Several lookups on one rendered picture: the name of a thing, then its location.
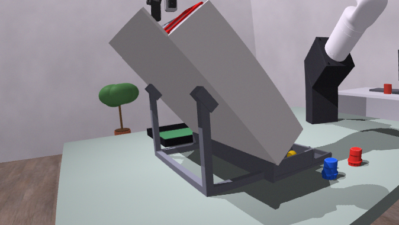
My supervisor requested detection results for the red plug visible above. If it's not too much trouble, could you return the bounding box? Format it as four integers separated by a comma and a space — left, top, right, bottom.
347, 147, 362, 166

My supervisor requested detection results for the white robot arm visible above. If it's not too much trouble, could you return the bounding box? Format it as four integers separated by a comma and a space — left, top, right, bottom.
325, 0, 388, 62

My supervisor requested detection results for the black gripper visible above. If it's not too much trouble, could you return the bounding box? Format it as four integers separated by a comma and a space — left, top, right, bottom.
146, 0, 177, 22

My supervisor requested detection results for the yellow ball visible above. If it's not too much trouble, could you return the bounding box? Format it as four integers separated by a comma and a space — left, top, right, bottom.
287, 150, 296, 157

